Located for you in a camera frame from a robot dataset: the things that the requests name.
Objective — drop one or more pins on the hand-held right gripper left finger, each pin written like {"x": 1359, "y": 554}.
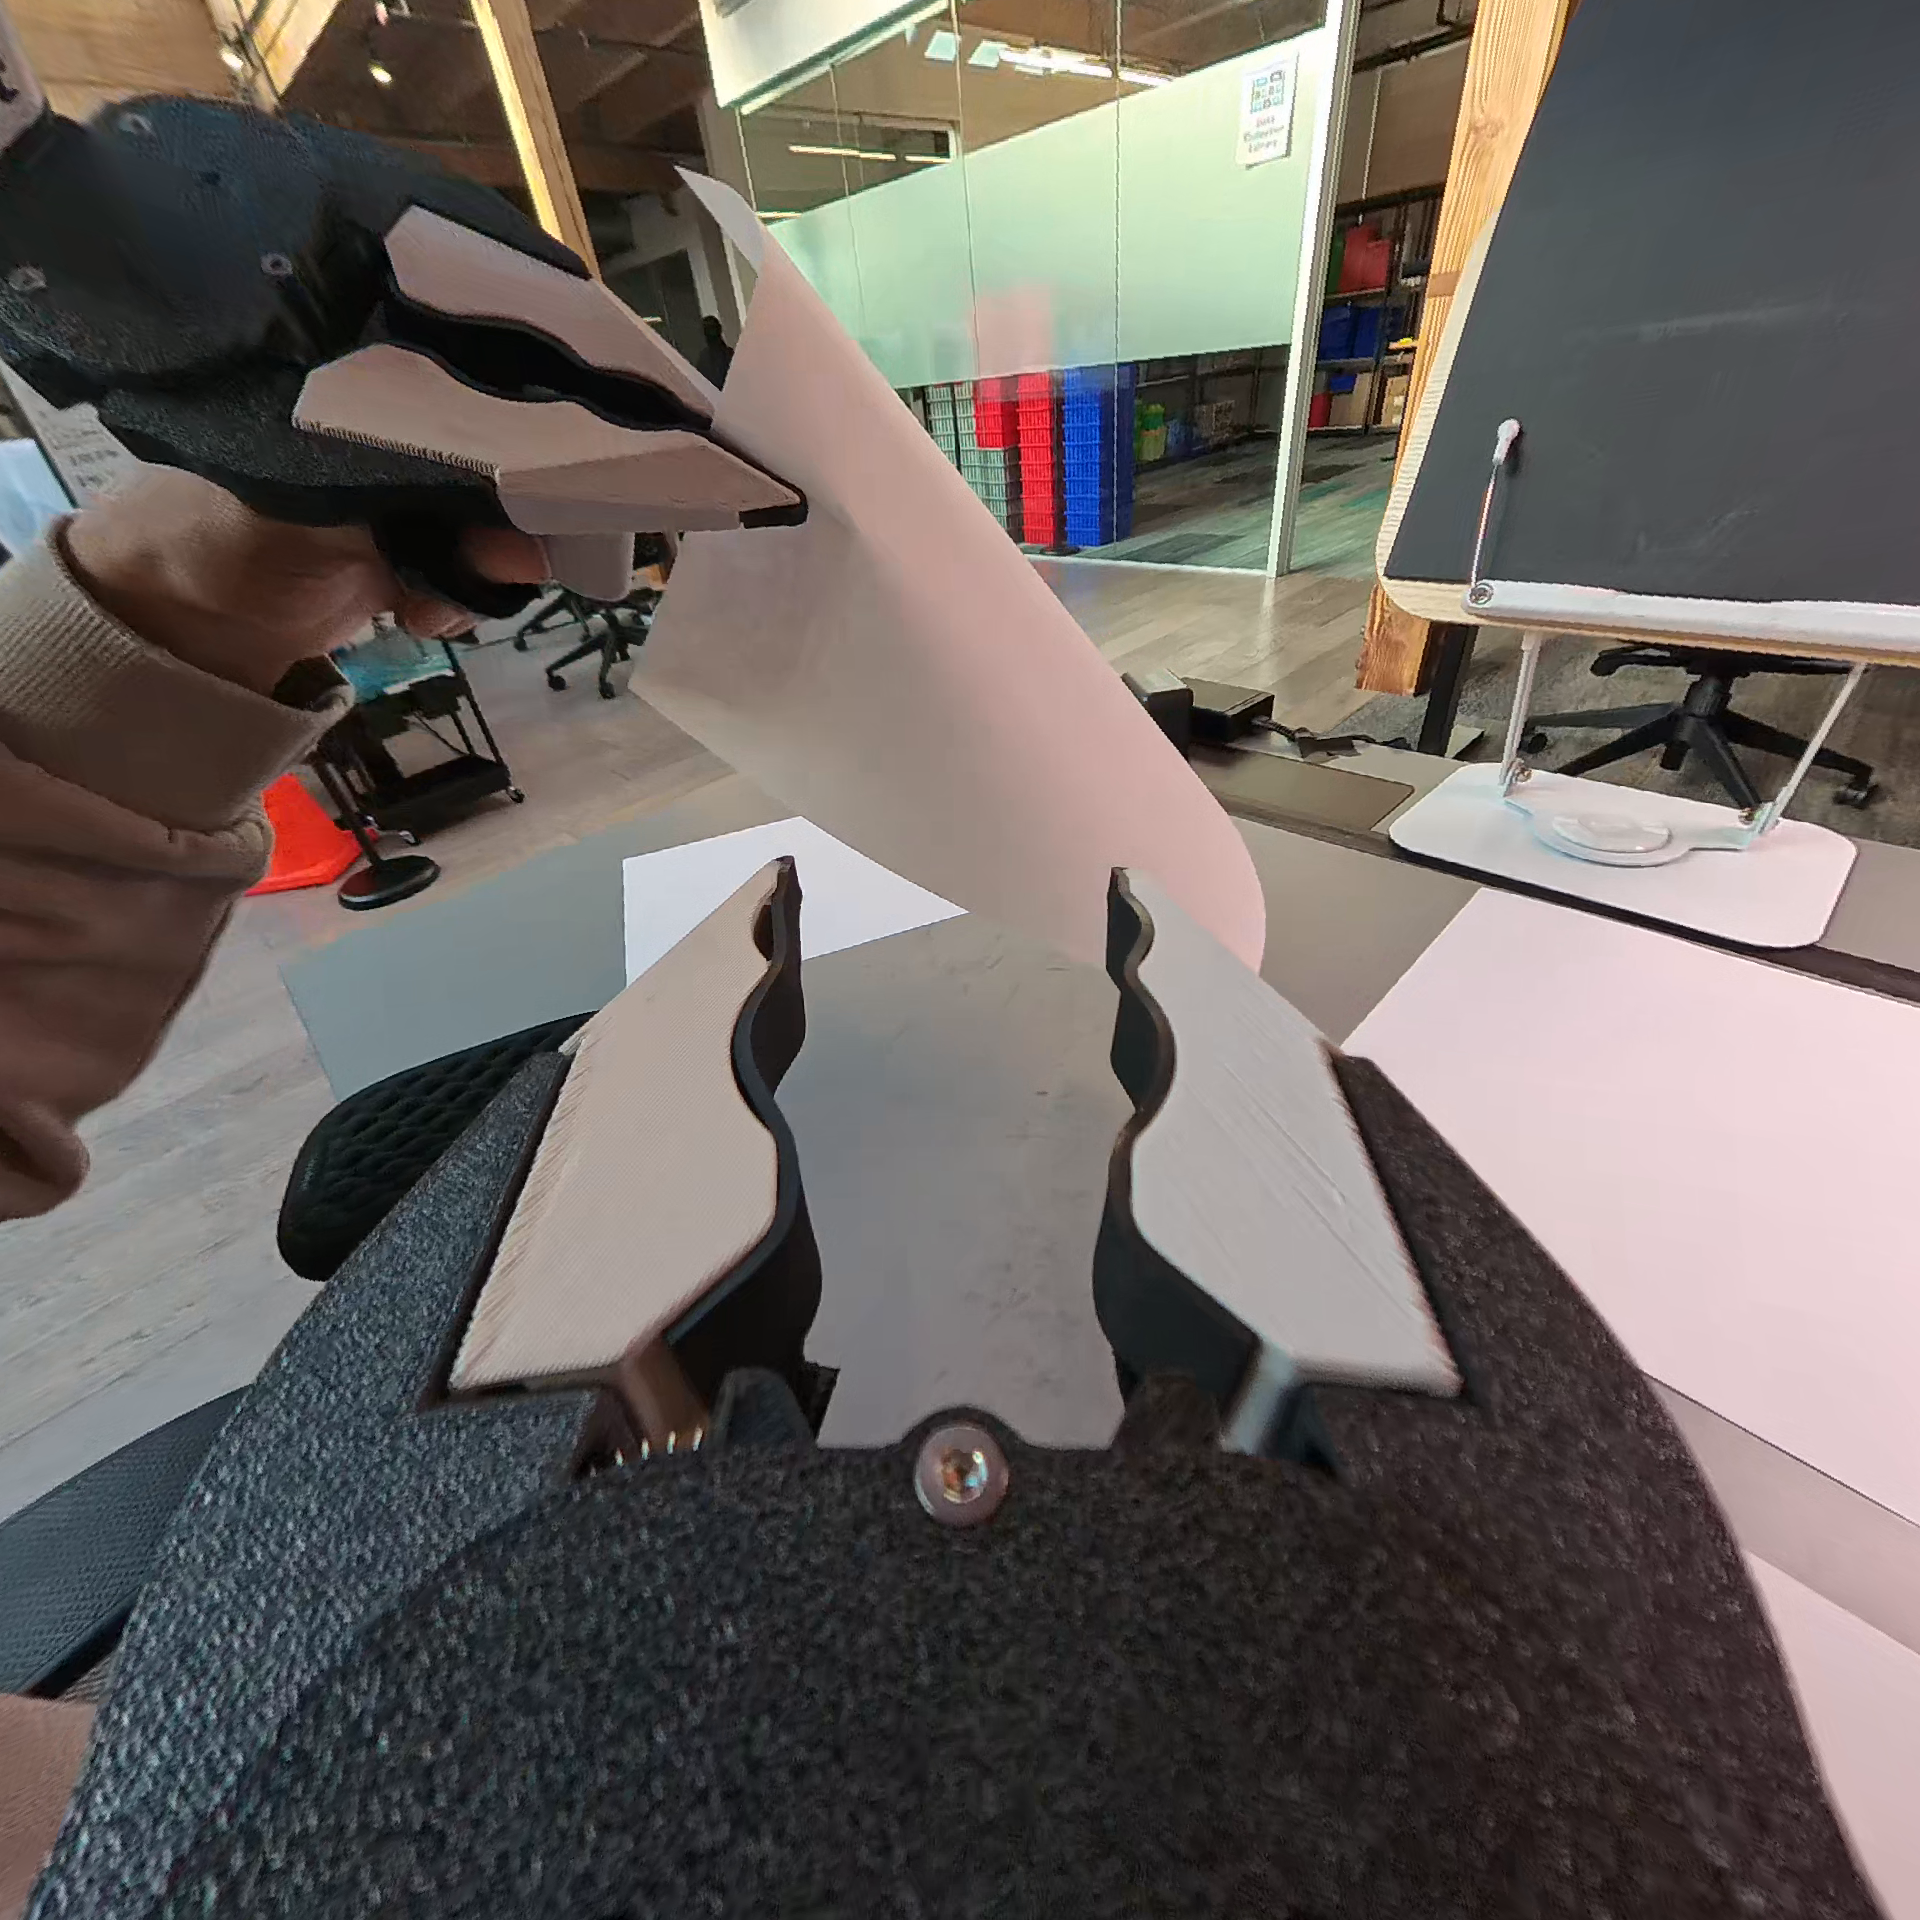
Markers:
{"x": 633, "y": 1171}

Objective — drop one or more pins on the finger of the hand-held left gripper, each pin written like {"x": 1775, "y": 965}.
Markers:
{"x": 510, "y": 284}
{"x": 453, "y": 414}

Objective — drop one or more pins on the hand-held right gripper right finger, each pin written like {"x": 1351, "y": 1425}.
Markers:
{"x": 1276, "y": 1187}

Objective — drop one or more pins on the white paper sheet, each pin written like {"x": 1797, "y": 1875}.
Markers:
{"x": 900, "y": 600}
{"x": 1874, "y": 1727}
{"x": 869, "y": 900}
{"x": 1650, "y": 1140}

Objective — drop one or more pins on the person's left forearm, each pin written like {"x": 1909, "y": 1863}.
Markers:
{"x": 118, "y": 870}

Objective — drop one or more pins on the person's left hand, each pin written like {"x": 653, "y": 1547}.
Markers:
{"x": 256, "y": 586}

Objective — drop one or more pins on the wooden column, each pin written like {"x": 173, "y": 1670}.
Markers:
{"x": 524, "y": 91}

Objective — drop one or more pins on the black mesh office chair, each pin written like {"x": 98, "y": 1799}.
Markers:
{"x": 436, "y": 1140}

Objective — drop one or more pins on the white notice board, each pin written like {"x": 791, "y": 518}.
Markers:
{"x": 82, "y": 453}

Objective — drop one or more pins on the black utility cart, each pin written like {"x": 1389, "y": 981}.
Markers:
{"x": 429, "y": 750}

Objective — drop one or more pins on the black round base stand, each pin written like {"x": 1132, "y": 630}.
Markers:
{"x": 385, "y": 875}

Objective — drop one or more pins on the orange traffic cone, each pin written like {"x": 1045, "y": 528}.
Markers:
{"x": 302, "y": 846}

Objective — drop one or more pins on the frosted glass partition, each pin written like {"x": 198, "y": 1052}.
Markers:
{"x": 1048, "y": 228}

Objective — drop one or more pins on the stack of coloured plastic crates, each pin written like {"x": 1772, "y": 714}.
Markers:
{"x": 1048, "y": 453}

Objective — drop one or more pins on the white printed poster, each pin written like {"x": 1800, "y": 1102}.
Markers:
{"x": 1268, "y": 109}

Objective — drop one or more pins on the shelf with storage bins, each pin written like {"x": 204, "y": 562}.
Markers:
{"x": 1367, "y": 332}

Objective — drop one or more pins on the white stand with black board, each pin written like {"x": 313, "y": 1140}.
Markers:
{"x": 1697, "y": 302}

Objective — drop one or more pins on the wooden post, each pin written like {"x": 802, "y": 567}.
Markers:
{"x": 1501, "y": 91}

